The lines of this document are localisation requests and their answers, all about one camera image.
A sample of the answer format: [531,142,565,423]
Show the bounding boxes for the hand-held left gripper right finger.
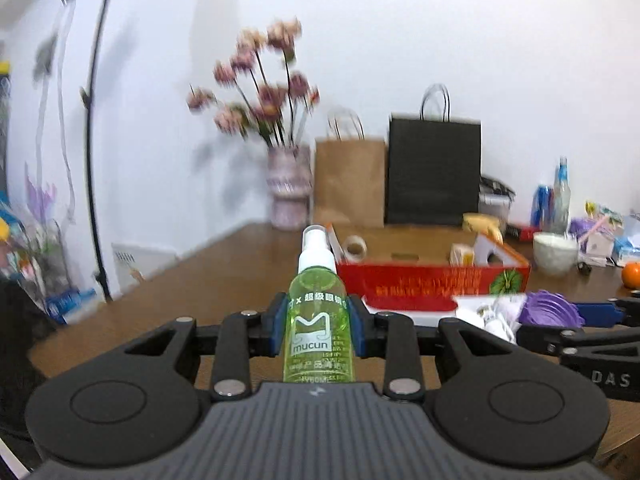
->
[348,294,521,403]

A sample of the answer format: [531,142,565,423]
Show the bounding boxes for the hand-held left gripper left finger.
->
[122,292,288,402]

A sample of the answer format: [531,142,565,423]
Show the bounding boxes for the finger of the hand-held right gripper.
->
[575,297,640,329]
[516,325,640,358]

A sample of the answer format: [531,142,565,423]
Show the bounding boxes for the green spray bottle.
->
[282,226,357,383]

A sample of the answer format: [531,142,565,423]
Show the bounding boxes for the red cardboard box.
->
[325,223,532,313]

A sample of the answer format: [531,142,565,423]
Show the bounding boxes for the blue tissue pack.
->
[612,237,640,262]

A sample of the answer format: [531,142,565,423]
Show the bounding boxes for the white bowl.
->
[532,232,580,277]

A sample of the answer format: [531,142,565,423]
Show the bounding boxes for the small white bottle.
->
[482,310,519,345]

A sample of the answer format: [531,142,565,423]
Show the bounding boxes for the tape roll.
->
[342,235,368,261]

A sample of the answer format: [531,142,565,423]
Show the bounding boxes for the purple and white tissue pack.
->
[570,217,601,246]

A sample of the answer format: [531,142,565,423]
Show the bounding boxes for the colourful snack packet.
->
[585,202,624,226]

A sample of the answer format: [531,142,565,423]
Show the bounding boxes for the clear glass bottle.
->
[552,157,572,235]

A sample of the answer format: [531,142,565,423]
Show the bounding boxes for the blue drink can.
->
[531,185,555,228]

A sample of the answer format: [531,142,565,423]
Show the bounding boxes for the small beige carton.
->
[450,243,476,267]

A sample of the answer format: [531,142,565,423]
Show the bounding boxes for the pink textured vase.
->
[267,145,315,231]

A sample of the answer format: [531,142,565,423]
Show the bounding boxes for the brown paper bag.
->
[314,107,388,228]

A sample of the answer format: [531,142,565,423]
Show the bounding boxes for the black paper bag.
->
[385,83,482,227]

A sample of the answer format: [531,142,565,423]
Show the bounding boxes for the pile of colourful packets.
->
[0,200,98,326]

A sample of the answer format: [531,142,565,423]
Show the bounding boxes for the dried pink flowers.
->
[186,17,321,150]

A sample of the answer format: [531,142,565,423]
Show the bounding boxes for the black light stand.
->
[80,0,115,302]

